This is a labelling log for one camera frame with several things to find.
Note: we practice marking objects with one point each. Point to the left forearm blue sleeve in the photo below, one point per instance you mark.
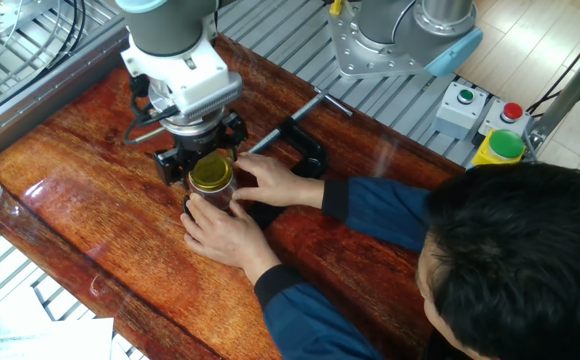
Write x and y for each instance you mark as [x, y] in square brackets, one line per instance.
[310, 320]

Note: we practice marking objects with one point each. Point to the aluminium frame post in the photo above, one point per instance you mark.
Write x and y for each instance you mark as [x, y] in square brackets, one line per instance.
[570, 90]

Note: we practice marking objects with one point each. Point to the yellow box big green button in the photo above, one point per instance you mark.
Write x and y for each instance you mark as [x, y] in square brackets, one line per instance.
[495, 150]

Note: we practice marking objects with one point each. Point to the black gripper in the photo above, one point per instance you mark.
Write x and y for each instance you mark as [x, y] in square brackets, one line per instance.
[202, 142]

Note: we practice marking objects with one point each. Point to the black iron C-clamp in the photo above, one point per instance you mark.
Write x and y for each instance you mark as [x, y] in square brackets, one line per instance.
[310, 150]

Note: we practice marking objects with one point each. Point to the dark haired person's head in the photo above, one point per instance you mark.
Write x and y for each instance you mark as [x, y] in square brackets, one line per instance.
[520, 260]

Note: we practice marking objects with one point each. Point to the person's left hand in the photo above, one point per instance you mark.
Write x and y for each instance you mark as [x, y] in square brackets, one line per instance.
[227, 240]

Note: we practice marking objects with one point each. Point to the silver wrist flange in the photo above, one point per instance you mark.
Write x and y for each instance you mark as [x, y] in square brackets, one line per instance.
[192, 127]

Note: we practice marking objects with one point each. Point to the yellow metal jar lid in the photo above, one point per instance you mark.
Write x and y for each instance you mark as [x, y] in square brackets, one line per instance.
[211, 171]

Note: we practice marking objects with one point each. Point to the right forearm blue sleeve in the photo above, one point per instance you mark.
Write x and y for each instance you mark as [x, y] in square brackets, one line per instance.
[380, 210]

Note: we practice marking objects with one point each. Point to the perforated aluminium plate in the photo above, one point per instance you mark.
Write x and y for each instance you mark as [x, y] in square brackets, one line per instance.
[0, 12]

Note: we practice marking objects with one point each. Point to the white paper sheets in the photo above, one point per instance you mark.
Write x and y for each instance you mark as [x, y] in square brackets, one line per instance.
[70, 340]

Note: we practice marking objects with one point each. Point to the grey box small green button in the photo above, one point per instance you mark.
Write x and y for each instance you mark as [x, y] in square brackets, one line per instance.
[457, 112]

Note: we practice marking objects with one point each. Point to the silver robot mounting plate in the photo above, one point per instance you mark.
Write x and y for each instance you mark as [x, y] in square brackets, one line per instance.
[350, 50]

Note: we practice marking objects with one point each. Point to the person's right hand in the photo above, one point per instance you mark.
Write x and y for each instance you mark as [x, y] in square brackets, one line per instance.
[280, 187]

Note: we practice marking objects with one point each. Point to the grey box red button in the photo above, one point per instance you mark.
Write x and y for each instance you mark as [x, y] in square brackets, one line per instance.
[512, 111]

